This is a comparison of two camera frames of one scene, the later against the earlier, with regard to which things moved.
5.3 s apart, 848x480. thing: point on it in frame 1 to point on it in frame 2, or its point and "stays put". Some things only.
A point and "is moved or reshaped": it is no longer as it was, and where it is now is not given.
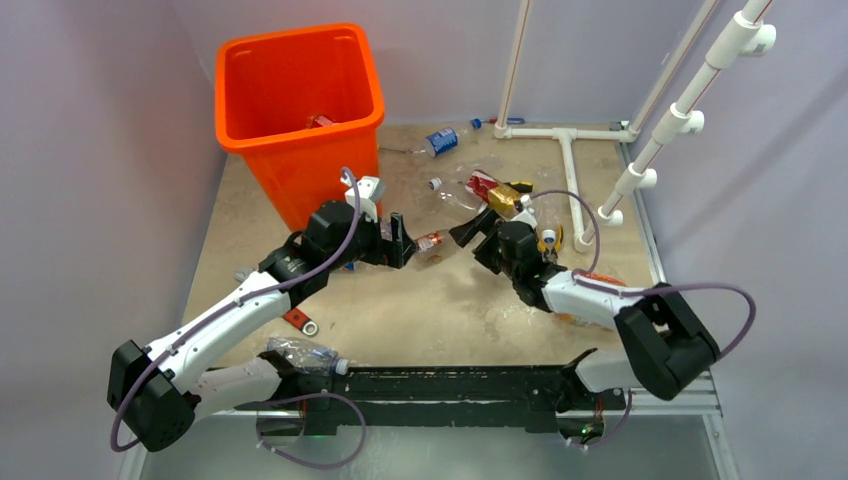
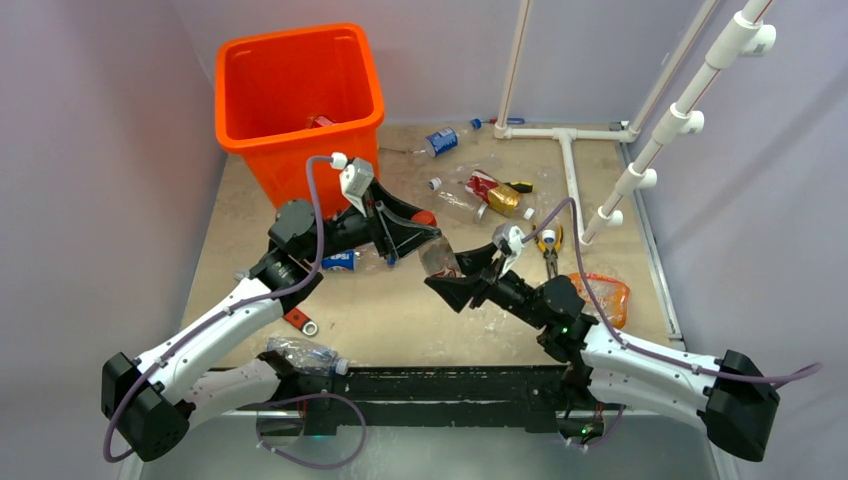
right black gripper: x=465 y=233 to x=480 y=278
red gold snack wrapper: x=498 y=195 stays put
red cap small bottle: x=425 y=242 is moved or reshaped
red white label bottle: x=317 y=121 stays put
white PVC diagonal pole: x=745 y=36 stays put
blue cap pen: x=516 y=121 stays put
